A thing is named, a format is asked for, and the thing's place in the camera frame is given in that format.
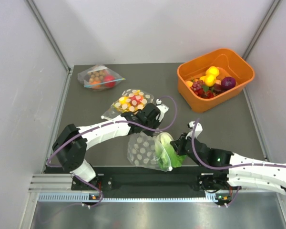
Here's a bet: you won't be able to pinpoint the fake green lettuce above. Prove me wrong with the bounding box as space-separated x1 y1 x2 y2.
154 132 186 171

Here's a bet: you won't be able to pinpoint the polka dot bag with vegetables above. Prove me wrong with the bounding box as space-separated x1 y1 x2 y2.
127 132 169 172

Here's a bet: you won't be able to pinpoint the polka dot bag with fruit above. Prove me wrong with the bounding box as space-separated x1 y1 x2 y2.
101 89 154 120

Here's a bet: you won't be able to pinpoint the fake red onion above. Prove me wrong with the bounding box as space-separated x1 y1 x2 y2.
221 77 236 90

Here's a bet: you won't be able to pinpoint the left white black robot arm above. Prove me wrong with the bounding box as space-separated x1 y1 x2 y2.
52 103 169 189

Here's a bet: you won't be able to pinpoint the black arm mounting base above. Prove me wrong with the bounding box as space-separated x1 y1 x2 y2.
71 166 232 194

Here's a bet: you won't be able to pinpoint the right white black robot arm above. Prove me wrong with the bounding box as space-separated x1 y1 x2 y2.
170 133 286 196

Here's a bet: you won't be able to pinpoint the fake red strawberries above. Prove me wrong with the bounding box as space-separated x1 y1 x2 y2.
195 88 214 99

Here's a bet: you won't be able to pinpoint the small orange fake fruit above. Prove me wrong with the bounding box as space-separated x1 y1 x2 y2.
185 81 194 88

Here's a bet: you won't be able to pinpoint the fake purple grapes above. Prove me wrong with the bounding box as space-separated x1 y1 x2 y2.
190 80 204 93

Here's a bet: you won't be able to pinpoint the fake meat slice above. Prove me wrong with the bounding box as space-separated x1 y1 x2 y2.
212 80 225 94

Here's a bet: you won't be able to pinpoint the yellow fake lemon lower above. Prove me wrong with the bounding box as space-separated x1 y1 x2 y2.
204 74 216 87

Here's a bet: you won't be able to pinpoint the yellow fake lemon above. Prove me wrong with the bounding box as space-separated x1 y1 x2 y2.
204 74 216 87
205 66 220 77

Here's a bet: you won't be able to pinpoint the yellow fake lemon upper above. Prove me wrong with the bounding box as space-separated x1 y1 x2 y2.
205 66 220 77

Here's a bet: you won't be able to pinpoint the clear bag with nuts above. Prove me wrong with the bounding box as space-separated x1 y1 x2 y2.
77 65 125 90

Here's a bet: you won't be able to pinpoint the orange plastic bin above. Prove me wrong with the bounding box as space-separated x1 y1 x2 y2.
177 48 255 113

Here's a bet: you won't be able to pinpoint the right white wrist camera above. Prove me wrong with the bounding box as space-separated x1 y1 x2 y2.
186 121 203 138

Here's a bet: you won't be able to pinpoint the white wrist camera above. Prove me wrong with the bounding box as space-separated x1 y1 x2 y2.
186 121 203 138
155 99 169 122

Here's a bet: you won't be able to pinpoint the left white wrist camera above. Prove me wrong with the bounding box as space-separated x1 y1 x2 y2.
155 99 169 122

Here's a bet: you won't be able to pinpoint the grey slotted cable duct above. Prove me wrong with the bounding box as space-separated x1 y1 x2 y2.
38 193 218 203

